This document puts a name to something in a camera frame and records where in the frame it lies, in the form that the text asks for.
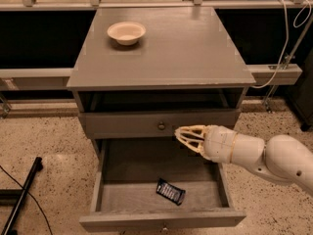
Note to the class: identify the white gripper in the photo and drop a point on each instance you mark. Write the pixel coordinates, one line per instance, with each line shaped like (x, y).
(219, 143)

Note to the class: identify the dark rxbar blueberry wrapper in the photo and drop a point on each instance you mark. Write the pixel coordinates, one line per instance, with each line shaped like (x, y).
(170, 192)

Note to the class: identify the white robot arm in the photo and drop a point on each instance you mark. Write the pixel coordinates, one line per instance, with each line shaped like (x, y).
(282, 160)

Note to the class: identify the brass top drawer knob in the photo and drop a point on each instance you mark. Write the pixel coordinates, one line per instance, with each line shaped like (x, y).
(161, 125)

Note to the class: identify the brass drawer knob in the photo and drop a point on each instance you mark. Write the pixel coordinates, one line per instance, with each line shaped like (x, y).
(161, 125)
(164, 227)

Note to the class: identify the open grey middle drawer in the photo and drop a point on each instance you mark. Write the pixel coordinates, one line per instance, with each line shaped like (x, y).
(125, 193)

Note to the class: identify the brass middle drawer knob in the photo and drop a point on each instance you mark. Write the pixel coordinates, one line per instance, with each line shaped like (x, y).
(164, 227)

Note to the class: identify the grey wooden cabinet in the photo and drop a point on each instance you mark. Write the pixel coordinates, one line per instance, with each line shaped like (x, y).
(185, 61)

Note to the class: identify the dark cart at right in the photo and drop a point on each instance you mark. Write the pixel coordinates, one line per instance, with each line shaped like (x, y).
(300, 95)

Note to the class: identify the white paper bowl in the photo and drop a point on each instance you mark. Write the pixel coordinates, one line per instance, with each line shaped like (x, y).
(126, 33)

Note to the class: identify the black metal stand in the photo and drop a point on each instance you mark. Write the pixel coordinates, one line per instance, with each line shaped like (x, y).
(21, 196)

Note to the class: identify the metal railing frame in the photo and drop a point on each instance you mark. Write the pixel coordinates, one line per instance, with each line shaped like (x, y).
(42, 39)

